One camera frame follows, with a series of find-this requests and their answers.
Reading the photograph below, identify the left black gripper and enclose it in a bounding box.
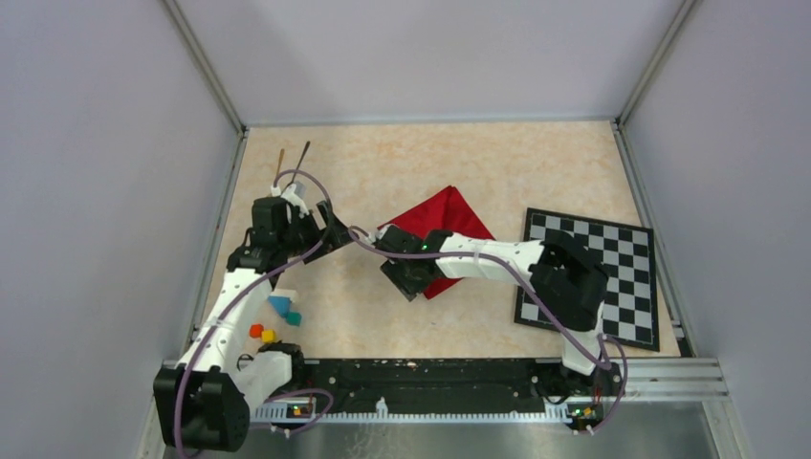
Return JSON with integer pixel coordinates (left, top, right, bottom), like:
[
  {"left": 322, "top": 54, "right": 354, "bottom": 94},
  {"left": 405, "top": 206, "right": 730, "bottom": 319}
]
[{"left": 278, "top": 200, "right": 359, "bottom": 263}]

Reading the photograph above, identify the red cloth napkin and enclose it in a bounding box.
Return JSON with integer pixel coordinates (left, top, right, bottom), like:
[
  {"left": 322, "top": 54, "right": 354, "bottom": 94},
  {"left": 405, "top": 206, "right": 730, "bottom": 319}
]
[{"left": 381, "top": 186, "right": 493, "bottom": 300}]

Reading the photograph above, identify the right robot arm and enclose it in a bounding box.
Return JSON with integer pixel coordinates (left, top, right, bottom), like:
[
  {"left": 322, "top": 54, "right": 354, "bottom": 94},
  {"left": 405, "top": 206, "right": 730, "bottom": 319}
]
[{"left": 364, "top": 225, "right": 609, "bottom": 394}]

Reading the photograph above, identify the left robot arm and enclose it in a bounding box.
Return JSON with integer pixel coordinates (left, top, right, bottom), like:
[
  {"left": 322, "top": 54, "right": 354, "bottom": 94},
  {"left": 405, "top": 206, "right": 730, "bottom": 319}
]
[{"left": 153, "top": 182, "right": 346, "bottom": 451}]

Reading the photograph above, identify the teal cube block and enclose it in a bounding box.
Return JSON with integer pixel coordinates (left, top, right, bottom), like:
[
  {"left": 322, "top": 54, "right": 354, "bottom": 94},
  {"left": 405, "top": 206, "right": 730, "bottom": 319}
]
[{"left": 285, "top": 311, "right": 302, "bottom": 327}]

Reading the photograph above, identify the black fork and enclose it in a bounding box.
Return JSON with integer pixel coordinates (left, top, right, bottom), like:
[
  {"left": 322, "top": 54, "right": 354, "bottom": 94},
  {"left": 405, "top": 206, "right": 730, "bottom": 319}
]
[{"left": 288, "top": 140, "right": 311, "bottom": 185}]

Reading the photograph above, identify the gold spoon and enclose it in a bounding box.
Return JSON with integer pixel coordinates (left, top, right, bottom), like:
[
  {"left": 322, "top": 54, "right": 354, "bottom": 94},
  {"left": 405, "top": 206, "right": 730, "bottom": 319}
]
[{"left": 272, "top": 148, "right": 286, "bottom": 186}]

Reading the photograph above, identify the yellow cube block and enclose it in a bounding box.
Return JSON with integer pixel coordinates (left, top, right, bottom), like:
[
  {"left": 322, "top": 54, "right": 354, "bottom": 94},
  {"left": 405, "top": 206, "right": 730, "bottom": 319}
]
[{"left": 260, "top": 329, "right": 277, "bottom": 343}]

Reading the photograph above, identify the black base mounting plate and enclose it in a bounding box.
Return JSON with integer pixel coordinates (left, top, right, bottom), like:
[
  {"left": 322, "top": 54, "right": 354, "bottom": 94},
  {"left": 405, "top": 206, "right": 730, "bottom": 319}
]
[{"left": 282, "top": 358, "right": 622, "bottom": 415}]

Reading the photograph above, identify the black white checkerboard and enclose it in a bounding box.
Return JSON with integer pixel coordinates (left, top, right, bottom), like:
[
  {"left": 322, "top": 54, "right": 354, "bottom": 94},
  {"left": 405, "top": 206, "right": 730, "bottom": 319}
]
[{"left": 524, "top": 208, "right": 660, "bottom": 352}]

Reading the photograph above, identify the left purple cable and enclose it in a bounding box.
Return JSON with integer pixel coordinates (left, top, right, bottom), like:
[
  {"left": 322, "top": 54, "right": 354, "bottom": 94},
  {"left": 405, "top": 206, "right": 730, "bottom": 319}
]
[{"left": 174, "top": 168, "right": 335, "bottom": 459}]

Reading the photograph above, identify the purple cable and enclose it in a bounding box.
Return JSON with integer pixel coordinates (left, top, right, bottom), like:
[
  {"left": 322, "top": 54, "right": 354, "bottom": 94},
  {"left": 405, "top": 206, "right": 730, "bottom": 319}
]
[
  {"left": 346, "top": 226, "right": 629, "bottom": 435},
  {"left": 174, "top": 168, "right": 335, "bottom": 459}
]

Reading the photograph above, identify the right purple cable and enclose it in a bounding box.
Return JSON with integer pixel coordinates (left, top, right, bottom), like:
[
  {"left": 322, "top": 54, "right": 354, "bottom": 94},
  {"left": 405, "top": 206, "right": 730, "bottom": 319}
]
[{"left": 346, "top": 226, "right": 629, "bottom": 435}]

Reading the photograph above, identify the aluminium front rail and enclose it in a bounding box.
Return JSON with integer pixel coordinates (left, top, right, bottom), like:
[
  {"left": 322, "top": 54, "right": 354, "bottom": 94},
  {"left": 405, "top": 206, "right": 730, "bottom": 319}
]
[{"left": 151, "top": 358, "right": 730, "bottom": 426}]

